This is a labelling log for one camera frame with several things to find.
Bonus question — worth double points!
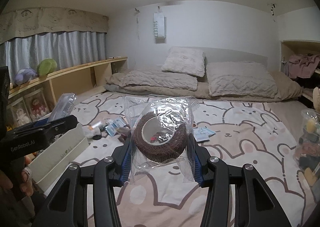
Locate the clear zip bag of trinkets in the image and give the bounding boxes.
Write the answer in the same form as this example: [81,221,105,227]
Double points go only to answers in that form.
[292,108,320,187]

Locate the cream fluffy item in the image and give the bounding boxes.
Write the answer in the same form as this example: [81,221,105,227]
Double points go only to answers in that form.
[312,87,320,111]

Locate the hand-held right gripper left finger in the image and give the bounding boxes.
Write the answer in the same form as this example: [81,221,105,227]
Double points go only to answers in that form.
[45,137,133,227]

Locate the white storage box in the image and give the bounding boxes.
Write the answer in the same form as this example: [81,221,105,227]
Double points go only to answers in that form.
[27,117,90,192]

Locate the bear-printed bed sheet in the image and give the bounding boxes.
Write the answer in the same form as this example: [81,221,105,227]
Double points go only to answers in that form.
[41,91,320,227]

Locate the blue and white packet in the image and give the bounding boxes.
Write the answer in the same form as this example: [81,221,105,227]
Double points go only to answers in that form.
[105,118,127,136]
[194,127,215,142]

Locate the cable-knit beige pillow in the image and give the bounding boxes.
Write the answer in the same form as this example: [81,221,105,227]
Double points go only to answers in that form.
[205,61,279,99]

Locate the fluffy beige pillow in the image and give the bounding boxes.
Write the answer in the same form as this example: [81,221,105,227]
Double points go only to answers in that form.
[161,47,206,78]

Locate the clear plastic packet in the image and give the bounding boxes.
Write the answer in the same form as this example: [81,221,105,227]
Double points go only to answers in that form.
[47,93,77,122]

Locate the red doll in clear case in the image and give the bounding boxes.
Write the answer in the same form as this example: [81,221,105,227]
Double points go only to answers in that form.
[25,88,49,121]

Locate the beige headboard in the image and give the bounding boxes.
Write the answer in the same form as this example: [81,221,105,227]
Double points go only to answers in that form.
[170,47,268,71]

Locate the white doll in clear case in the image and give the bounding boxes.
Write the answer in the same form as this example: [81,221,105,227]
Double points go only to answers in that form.
[6,98,30,127]

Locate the grey curtain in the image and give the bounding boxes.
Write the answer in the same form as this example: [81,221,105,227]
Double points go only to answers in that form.
[0,31,107,85]

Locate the brown tape roll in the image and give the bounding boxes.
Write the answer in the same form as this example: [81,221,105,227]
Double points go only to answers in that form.
[124,96,198,186]

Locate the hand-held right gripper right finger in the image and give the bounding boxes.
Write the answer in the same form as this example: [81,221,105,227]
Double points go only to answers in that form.
[192,137,292,227]

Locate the wooden shelf unit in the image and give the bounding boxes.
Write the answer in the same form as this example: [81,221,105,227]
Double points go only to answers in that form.
[6,57,128,130]

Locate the green plush toy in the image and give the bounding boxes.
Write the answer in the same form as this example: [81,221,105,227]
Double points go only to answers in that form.
[37,58,58,76]

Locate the white hanging pouch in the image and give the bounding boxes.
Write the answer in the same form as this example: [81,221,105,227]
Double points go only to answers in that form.
[152,12,167,44]

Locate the purple plush toy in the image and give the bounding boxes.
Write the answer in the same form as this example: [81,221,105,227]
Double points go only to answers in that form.
[14,68,39,86]

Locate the folded beige knit blanket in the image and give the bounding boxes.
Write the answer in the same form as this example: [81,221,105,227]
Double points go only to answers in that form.
[105,70,198,91]

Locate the pink clothes pile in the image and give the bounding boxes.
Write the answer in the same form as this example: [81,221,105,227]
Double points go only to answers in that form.
[287,53,320,79]

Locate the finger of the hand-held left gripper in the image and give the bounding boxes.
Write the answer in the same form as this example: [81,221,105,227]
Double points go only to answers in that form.
[42,114,78,142]
[6,118,52,135]

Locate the person's left hand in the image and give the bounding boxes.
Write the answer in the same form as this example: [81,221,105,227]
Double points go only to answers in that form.
[0,156,35,197]

